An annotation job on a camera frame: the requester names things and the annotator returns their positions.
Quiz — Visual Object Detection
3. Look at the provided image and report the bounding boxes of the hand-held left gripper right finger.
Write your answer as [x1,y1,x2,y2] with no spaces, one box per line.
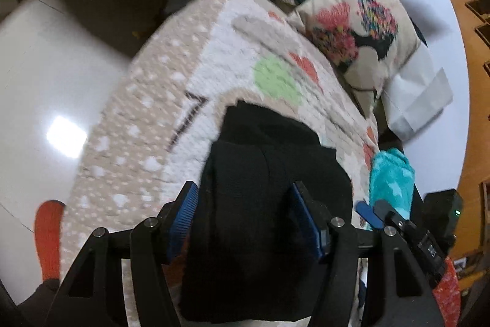
[290,181,447,327]

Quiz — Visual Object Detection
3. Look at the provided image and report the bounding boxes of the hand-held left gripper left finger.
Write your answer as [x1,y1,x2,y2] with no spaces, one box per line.
[44,181,200,327]

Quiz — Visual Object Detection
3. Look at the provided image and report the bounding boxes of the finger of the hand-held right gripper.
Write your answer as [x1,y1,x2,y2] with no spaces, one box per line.
[354,199,384,232]
[373,199,418,236]

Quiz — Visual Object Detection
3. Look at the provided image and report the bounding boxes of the black pants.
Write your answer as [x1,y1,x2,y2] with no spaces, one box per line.
[180,100,353,324]

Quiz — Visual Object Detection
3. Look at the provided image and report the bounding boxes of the teal star towel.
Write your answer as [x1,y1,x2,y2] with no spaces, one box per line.
[368,148,417,224]

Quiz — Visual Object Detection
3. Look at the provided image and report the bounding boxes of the quilted patterned blanket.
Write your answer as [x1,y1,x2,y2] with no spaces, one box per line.
[57,0,379,327]

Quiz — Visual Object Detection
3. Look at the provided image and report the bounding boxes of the orange sock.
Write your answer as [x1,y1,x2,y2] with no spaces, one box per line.
[34,200,65,282]

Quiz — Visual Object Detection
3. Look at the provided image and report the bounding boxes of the floral printed cushion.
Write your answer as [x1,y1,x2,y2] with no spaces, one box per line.
[287,0,429,119]

